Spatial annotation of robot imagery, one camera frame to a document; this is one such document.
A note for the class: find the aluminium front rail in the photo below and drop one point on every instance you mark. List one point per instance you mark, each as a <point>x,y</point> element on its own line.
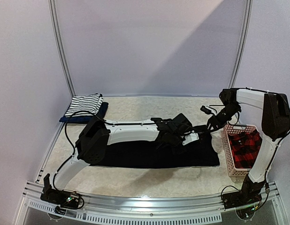
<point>113,210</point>

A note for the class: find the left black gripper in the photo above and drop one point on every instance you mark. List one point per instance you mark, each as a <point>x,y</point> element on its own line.
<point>177,151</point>

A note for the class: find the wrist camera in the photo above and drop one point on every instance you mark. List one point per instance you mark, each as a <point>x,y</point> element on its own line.
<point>208,110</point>
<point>192,137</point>

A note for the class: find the folded blue garment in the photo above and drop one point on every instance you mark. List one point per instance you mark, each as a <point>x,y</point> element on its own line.
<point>85,119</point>

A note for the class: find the red black plaid shirt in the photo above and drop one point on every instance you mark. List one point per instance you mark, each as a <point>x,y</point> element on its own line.
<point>245,148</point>

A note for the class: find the right aluminium corner post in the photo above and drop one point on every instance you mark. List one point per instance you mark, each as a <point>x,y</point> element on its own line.
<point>242,41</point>

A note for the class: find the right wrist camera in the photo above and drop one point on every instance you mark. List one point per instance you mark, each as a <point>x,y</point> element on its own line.
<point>208,110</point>

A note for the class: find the aluminium corner post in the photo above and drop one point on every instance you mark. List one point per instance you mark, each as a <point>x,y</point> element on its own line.
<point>242,41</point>
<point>60,47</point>

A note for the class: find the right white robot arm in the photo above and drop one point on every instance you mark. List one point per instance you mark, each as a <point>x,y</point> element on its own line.
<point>274,126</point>

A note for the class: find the black white striped tank top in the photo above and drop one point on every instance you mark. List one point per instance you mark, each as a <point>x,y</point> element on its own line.
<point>89,103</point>

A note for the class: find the left aluminium corner post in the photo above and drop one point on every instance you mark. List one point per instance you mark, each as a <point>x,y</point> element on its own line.
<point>60,47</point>

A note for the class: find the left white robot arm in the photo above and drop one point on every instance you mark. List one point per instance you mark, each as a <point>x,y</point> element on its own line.
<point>97,135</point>

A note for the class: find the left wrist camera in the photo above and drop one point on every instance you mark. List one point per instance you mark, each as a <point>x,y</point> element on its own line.
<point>192,137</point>

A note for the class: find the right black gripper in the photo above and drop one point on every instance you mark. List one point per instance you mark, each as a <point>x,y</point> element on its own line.
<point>214,121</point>

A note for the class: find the pink perforated laundry basket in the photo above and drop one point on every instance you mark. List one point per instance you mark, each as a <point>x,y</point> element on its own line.
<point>234,130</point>

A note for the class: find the black garment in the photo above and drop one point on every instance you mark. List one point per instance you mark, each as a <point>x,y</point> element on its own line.
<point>148,155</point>

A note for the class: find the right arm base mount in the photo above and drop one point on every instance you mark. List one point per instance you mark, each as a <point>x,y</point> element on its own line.
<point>249,193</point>

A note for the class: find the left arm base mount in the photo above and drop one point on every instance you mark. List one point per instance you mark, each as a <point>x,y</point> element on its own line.
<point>64,199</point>

